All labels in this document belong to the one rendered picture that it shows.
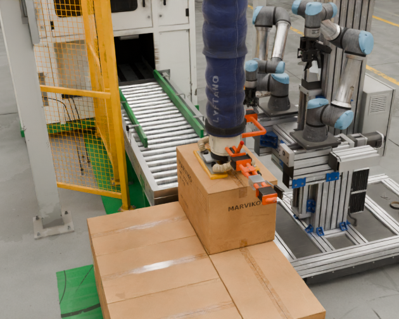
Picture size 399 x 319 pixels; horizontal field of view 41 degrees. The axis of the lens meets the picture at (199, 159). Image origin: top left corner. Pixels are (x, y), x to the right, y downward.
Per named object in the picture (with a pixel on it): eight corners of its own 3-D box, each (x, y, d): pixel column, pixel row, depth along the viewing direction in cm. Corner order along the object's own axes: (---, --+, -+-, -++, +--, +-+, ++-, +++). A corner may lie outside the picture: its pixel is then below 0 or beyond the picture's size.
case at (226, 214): (178, 200, 347) (175, 145, 328) (235, 189, 358) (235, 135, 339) (209, 255, 296) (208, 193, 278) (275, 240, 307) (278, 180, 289)
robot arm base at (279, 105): (284, 101, 364) (285, 87, 359) (294, 109, 351) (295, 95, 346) (263, 104, 360) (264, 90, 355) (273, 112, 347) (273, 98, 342)
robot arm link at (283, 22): (295, 15, 344) (284, 78, 325) (278, 14, 347) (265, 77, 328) (294, 3, 334) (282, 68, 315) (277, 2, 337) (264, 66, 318)
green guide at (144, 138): (103, 83, 547) (102, 75, 543) (113, 82, 550) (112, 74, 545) (135, 149, 412) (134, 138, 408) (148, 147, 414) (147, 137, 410)
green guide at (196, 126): (154, 77, 561) (153, 69, 557) (163, 76, 564) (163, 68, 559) (201, 138, 426) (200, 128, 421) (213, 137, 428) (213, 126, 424)
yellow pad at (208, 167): (192, 153, 319) (192, 145, 316) (209, 150, 321) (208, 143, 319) (210, 180, 290) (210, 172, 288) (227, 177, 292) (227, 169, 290)
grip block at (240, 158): (229, 164, 284) (229, 154, 282) (246, 161, 287) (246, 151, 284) (235, 171, 277) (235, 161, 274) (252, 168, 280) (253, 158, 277)
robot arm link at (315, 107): (313, 115, 316) (315, 93, 310) (332, 121, 308) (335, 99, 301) (301, 121, 309) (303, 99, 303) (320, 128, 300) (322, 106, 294)
